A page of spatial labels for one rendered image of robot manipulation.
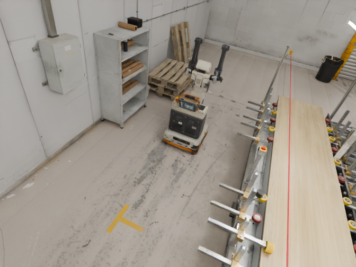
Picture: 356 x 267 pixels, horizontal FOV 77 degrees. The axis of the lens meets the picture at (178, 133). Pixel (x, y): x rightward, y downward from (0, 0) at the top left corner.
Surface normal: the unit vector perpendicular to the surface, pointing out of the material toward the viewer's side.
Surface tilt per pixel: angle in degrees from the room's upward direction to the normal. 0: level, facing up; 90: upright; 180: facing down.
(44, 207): 0
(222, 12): 90
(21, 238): 0
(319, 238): 0
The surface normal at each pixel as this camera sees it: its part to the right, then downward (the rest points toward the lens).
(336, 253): 0.13, -0.77
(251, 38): -0.39, 0.54
